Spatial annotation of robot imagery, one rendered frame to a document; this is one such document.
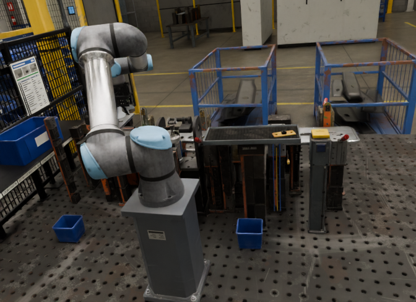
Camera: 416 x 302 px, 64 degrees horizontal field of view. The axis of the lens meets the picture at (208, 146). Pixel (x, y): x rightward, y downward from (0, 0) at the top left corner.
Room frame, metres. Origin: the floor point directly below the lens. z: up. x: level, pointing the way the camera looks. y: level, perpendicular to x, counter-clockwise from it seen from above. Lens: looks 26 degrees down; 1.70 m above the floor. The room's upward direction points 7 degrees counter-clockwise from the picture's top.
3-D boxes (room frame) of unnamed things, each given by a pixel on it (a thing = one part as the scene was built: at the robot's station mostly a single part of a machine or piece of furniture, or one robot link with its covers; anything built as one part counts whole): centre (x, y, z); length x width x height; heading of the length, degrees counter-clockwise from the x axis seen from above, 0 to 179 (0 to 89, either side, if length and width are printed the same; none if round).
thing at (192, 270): (0.93, 0.17, 0.90); 0.21 x 0.21 x 0.40; 74
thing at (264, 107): (3.88, -0.45, 0.47); 1.20 x 0.80 x 0.95; 162
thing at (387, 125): (3.47, -1.68, 0.47); 1.20 x 0.80 x 0.95; 165
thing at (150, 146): (0.93, 0.18, 1.27); 0.13 x 0.12 x 0.14; 98
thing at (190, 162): (1.40, 0.12, 0.94); 0.18 x 0.13 x 0.49; 78
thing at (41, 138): (1.58, 0.90, 1.10); 0.30 x 0.17 x 0.13; 163
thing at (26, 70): (1.89, 0.95, 1.30); 0.23 x 0.02 x 0.31; 168
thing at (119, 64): (1.57, 0.38, 1.41); 0.11 x 0.11 x 0.08; 8
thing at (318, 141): (1.15, -0.43, 0.92); 0.08 x 0.08 x 0.44; 78
